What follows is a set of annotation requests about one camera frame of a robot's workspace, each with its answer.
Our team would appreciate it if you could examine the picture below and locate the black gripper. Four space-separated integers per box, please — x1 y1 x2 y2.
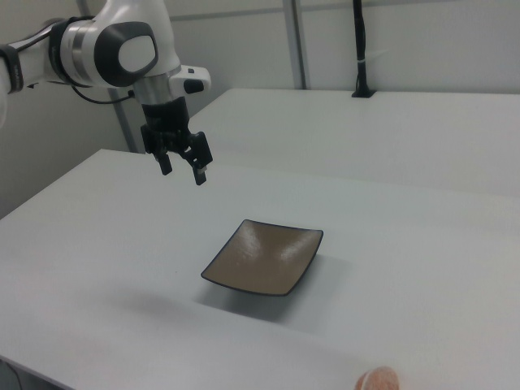
140 97 214 186

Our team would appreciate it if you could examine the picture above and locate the black camera stand pole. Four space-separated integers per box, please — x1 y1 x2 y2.
351 0 376 99

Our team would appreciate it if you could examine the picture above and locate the square brown ceramic plate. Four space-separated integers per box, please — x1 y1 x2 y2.
200 219 324 297

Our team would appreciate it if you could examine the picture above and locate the grey wall profile post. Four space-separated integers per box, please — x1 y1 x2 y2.
107 86 140 154
281 0 307 90

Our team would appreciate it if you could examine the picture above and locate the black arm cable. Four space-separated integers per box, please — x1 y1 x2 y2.
71 79 136 105

